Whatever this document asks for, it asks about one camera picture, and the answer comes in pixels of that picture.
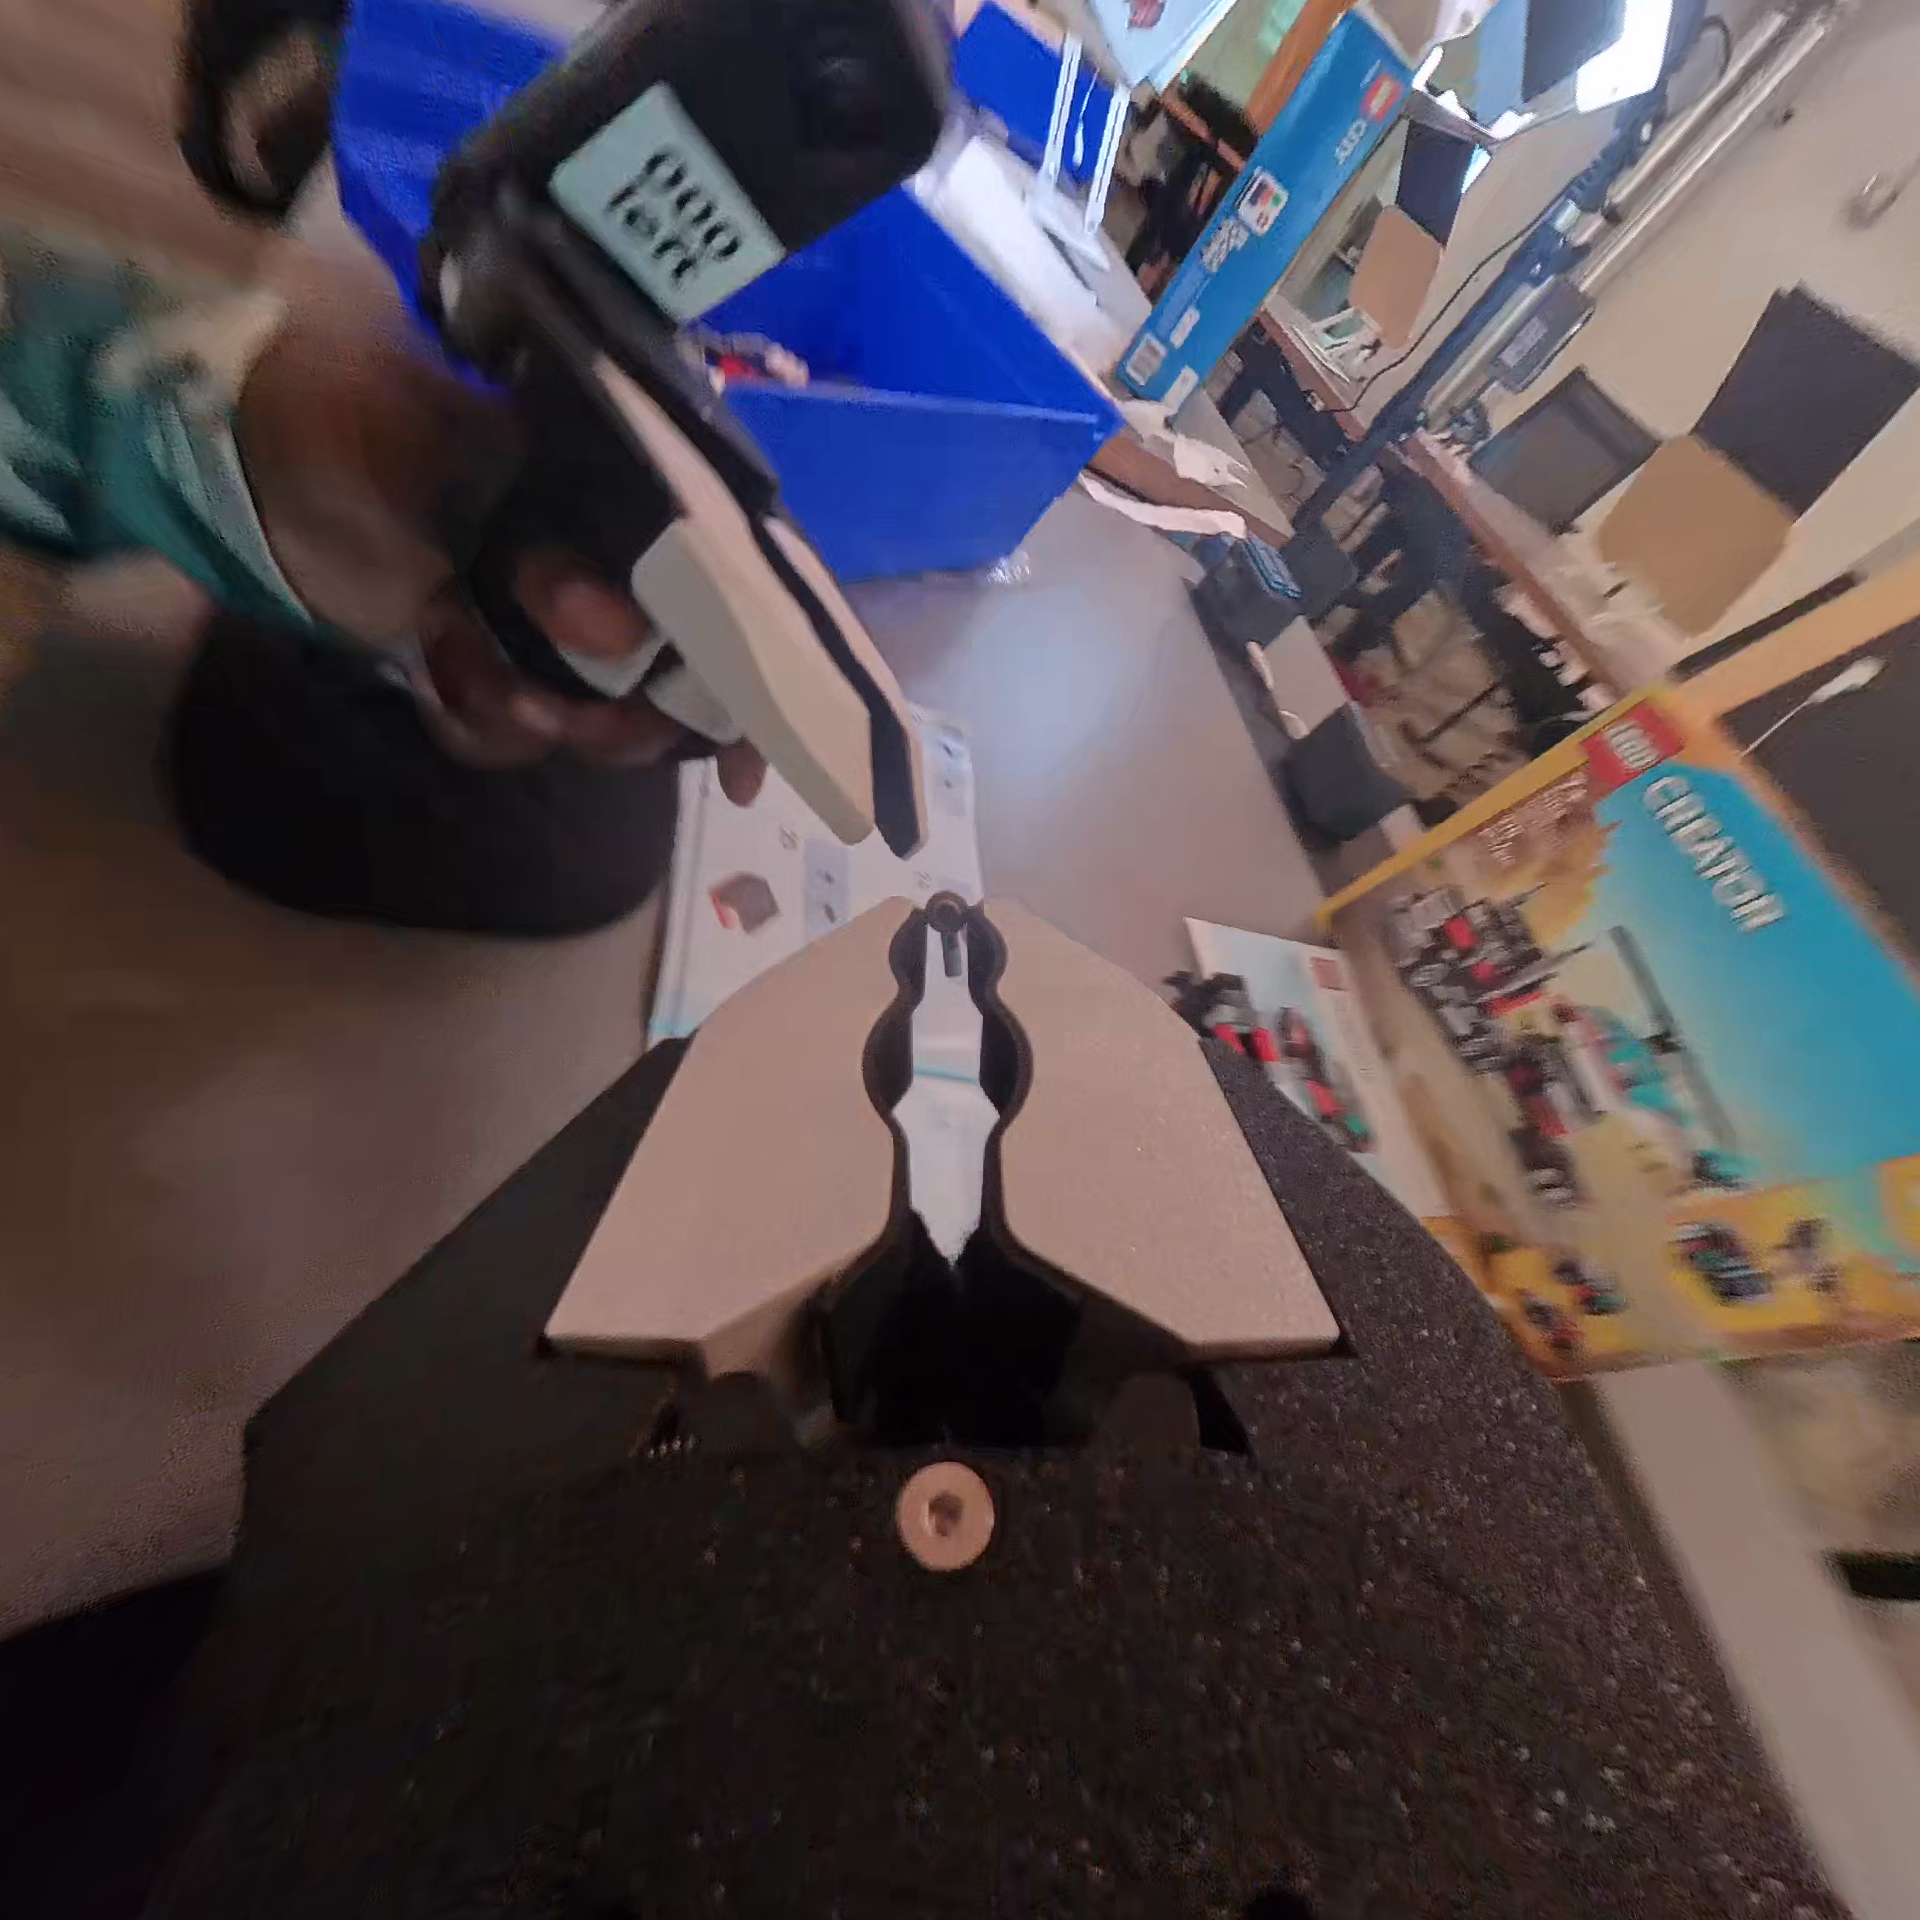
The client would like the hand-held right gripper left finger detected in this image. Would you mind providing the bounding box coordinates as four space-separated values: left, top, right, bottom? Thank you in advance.
541 900 939 1448

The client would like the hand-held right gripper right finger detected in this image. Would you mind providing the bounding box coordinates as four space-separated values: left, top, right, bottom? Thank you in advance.
959 900 1341 1443

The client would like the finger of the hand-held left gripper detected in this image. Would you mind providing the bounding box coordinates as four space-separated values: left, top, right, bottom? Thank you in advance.
757 512 930 861
630 512 883 848

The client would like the step-page instruction booklet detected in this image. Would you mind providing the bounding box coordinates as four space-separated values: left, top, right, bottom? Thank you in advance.
645 707 994 1261

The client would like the toy brick truck model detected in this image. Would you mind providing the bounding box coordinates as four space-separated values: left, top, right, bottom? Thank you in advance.
1167 966 1294 1075

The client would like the small blue plastic bin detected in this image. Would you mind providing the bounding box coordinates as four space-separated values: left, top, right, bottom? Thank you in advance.
953 0 1122 180

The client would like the car-cover instruction booklet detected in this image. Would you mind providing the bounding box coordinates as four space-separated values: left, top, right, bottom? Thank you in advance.
1181 919 1449 1218

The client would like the large blue plastic bin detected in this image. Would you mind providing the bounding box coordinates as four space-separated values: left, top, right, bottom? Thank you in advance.
333 0 1122 587

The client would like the black mesh cushion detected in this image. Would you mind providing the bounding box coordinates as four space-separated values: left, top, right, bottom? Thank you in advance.
166 614 679 942
0 1568 234 1920

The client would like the blue toy brick set box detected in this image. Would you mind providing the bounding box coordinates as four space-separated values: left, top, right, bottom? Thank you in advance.
1117 6 1420 409

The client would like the wood-framed black board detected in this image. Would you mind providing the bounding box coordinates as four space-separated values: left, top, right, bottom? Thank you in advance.
1664 557 1920 965

